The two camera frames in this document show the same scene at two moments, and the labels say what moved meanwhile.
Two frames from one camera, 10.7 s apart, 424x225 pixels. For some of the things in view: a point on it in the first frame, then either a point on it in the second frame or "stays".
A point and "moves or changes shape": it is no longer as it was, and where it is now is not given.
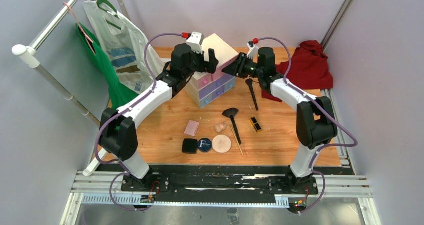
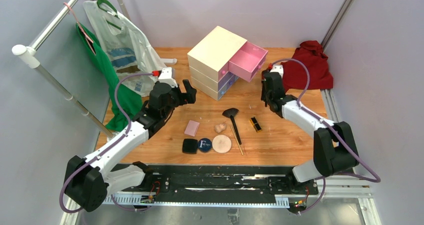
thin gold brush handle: [236, 140] stays
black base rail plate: [218, 183] stays
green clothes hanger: [104, 4] stays
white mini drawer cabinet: [204, 88] moves or changes shape
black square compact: [189, 146] stays
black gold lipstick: [256, 124] stays
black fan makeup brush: [231, 112] stays
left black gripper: [210, 67] → [191, 92]
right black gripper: [236, 68] → [263, 85]
